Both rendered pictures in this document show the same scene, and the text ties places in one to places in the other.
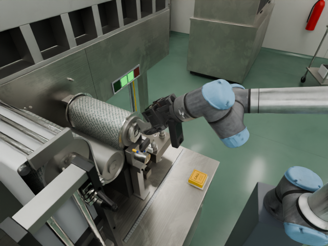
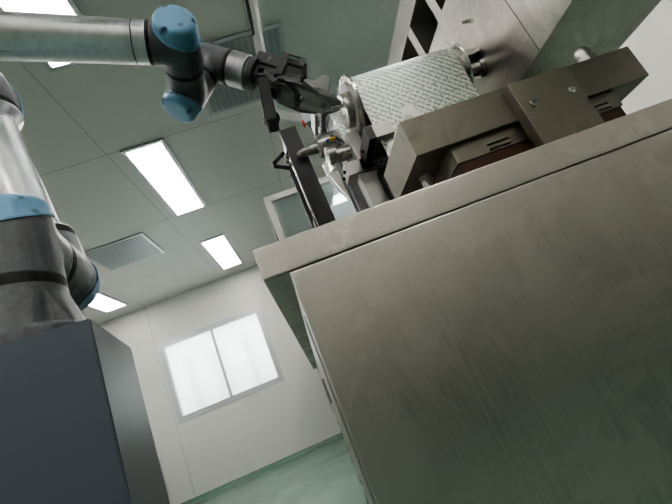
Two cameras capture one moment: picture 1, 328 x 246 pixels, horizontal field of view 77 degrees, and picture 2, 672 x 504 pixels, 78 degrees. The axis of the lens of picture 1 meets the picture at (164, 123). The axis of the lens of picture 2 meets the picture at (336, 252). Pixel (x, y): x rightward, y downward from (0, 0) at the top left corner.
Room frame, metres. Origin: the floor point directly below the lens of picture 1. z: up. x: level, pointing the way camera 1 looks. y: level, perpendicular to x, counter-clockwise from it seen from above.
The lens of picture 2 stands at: (1.09, -0.49, 0.73)
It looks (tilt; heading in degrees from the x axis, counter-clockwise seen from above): 16 degrees up; 142
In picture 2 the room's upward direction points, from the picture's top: 23 degrees counter-clockwise
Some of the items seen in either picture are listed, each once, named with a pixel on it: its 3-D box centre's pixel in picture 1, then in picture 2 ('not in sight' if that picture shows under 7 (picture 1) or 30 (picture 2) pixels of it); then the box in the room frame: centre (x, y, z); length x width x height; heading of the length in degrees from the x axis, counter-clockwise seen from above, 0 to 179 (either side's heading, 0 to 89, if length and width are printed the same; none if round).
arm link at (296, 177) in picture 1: (298, 186); (10, 247); (0.44, -0.51, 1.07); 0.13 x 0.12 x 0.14; 160
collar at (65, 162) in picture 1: (77, 168); (327, 144); (0.32, 0.22, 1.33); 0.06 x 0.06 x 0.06; 61
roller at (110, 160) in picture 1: (87, 153); not in sight; (0.51, 0.29, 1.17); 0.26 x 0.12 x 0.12; 61
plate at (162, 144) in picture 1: (131, 134); (505, 129); (0.79, 0.17, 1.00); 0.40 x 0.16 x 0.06; 61
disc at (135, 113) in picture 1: (131, 130); (352, 109); (0.55, 0.12, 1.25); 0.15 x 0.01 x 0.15; 151
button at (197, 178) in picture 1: (197, 178); not in sight; (0.58, -0.16, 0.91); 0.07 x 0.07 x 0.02; 61
